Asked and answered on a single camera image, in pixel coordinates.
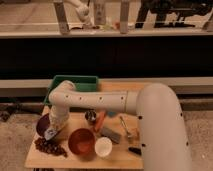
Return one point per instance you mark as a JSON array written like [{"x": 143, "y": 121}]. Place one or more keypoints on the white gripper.
[{"x": 58, "y": 118}]

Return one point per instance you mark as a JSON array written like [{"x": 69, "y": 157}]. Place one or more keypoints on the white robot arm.
[{"x": 163, "y": 136}]

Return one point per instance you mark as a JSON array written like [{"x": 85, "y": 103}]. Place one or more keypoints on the purple bowl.
[{"x": 42, "y": 125}]

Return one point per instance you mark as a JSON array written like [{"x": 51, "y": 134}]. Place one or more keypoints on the brown patterned towel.
[{"x": 49, "y": 147}]

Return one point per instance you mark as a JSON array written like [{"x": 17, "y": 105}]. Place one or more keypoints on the small metal cup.
[{"x": 90, "y": 116}]

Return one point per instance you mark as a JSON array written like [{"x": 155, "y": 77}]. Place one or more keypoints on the wooden board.
[{"x": 119, "y": 159}]

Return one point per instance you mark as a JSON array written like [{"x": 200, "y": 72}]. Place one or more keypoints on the grey sponge block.
[{"x": 112, "y": 135}]

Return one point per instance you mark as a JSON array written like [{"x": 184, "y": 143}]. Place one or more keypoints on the orange carrot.
[{"x": 99, "y": 121}]

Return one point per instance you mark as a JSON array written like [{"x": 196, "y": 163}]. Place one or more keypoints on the white cup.
[{"x": 103, "y": 147}]

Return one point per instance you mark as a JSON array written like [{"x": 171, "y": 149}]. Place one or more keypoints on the green plastic bin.
[{"x": 82, "y": 84}]

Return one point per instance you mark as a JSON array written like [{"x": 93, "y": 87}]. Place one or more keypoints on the blue object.
[{"x": 111, "y": 114}]

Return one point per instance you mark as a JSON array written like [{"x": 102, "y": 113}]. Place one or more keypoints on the metal spoon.
[{"x": 128, "y": 134}]

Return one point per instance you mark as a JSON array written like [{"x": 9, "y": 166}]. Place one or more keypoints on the black marker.
[{"x": 135, "y": 150}]

